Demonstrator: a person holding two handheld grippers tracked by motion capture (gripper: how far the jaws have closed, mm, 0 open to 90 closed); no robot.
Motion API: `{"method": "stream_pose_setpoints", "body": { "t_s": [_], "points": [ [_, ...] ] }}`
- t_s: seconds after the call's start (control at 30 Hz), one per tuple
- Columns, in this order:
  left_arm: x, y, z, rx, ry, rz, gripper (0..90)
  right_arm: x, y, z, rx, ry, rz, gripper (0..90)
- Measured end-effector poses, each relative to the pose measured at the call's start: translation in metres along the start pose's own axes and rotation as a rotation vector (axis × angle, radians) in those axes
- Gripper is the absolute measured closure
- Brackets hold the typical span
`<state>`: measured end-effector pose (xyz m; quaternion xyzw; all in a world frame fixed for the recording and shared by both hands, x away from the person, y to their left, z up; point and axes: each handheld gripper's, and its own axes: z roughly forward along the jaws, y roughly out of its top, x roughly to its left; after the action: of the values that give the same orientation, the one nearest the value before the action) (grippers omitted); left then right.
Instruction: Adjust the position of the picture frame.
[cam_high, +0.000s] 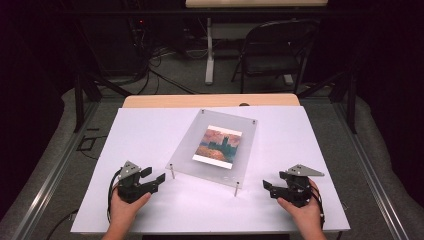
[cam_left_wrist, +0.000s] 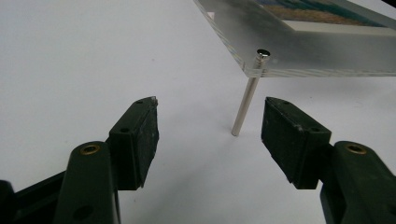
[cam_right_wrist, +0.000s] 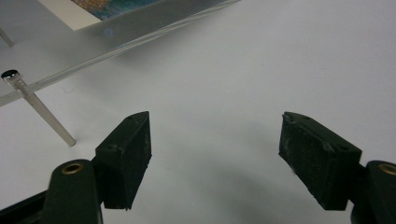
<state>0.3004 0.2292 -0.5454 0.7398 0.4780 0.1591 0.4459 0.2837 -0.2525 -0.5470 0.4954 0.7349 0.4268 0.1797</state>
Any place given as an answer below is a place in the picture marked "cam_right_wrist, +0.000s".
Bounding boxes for colourful art print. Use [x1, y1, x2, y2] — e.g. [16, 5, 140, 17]
[37, 0, 163, 32]

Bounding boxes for clear acrylic photo frame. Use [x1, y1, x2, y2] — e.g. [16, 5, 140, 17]
[0, 0, 243, 108]

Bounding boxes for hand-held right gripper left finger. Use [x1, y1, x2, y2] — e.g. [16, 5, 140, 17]
[94, 110, 153, 211]

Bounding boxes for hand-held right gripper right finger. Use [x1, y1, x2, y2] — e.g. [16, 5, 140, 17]
[277, 111, 364, 211]

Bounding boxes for white table sheet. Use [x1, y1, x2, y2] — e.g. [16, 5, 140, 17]
[0, 0, 396, 224]

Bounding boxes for silver metal standoff pin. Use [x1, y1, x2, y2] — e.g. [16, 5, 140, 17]
[0, 69, 78, 147]

